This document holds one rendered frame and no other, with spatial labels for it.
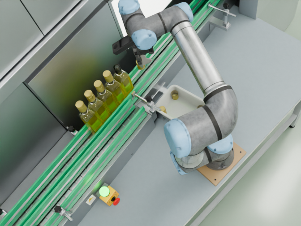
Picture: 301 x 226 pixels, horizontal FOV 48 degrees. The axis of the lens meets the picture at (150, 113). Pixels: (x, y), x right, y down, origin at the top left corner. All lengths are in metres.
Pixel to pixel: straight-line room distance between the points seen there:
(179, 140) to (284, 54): 1.11
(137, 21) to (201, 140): 0.46
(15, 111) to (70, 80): 0.26
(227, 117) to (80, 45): 0.72
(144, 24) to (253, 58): 0.90
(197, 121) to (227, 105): 0.10
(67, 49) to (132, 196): 0.73
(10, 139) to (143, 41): 0.70
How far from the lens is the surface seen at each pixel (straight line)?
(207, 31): 1.98
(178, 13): 1.18
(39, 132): 1.59
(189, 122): 0.99
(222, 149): 1.40
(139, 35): 1.15
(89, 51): 1.51
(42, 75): 1.39
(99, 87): 1.44
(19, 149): 1.57
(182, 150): 1.00
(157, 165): 1.66
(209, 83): 1.06
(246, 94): 1.80
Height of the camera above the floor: 2.29
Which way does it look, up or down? 60 degrees down
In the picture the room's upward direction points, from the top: 21 degrees counter-clockwise
